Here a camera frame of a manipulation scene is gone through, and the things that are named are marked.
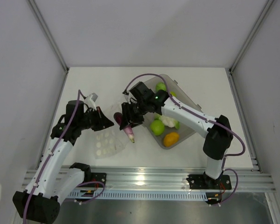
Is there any green toy apple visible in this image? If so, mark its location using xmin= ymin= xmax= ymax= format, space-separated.
xmin=150 ymin=119 xmax=165 ymax=136

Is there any green bumpy toy guava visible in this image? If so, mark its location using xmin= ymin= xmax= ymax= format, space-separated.
xmin=155 ymin=82 xmax=167 ymax=92

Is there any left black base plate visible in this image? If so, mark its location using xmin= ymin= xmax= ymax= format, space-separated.
xmin=90 ymin=173 xmax=107 ymax=189

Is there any clear dotted zip top bag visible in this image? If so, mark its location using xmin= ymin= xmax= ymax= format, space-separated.
xmin=93 ymin=101 xmax=131 ymax=161

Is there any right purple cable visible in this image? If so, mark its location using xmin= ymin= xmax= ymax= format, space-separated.
xmin=122 ymin=73 xmax=245 ymax=157

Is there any white slotted cable duct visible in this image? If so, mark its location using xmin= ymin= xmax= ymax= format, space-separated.
xmin=56 ymin=190 xmax=208 ymax=201

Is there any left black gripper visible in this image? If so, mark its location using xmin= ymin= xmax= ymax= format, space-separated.
xmin=78 ymin=106 xmax=114 ymax=132

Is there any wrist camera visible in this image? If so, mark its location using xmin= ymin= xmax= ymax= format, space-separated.
xmin=84 ymin=93 xmax=98 ymax=109
xmin=122 ymin=90 xmax=137 ymax=103

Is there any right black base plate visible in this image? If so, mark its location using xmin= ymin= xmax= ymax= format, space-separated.
xmin=186 ymin=173 xmax=232 ymax=190

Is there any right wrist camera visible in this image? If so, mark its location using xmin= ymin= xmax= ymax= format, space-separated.
xmin=122 ymin=90 xmax=137 ymax=103

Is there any right aluminium frame post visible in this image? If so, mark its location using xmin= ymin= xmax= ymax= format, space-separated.
xmin=228 ymin=0 xmax=277 ymax=73

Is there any left aluminium frame post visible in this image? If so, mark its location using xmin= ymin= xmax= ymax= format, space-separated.
xmin=27 ymin=0 xmax=70 ymax=73

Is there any aluminium mounting rail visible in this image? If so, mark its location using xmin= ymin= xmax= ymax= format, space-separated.
xmin=22 ymin=166 xmax=276 ymax=193

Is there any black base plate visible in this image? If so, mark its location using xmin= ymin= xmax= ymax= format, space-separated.
xmin=90 ymin=173 xmax=107 ymax=189
xmin=186 ymin=173 xmax=232 ymax=190

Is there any purple toy eggplant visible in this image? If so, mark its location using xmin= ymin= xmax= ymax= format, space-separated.
xmin=113 ymin=112 xmax=135 ymax=143

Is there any aluminium frame post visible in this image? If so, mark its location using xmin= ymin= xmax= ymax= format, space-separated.
xmin=228 ymin=0 xmax=277 ymax=73
xmin=27 ymin=0 xmax=70 ymax=73

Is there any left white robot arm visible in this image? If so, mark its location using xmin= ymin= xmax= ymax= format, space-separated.
xmin=13 ymin=100 xmax=114 ymax=224

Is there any orange toy fruit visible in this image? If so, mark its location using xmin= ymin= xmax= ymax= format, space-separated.
xmin=163 ymin=132 xmax=180 ymax=147

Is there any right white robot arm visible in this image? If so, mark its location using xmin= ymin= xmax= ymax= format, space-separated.
xmin=120 ymin=82 xmax=234 ymax=189

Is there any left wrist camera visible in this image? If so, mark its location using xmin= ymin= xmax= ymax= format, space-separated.
xmin=84 ymin=93 xmax=98 ymax=109

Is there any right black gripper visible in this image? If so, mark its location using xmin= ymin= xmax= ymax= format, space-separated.
xmin=121 ymin=100 xmax=149 ymax=131

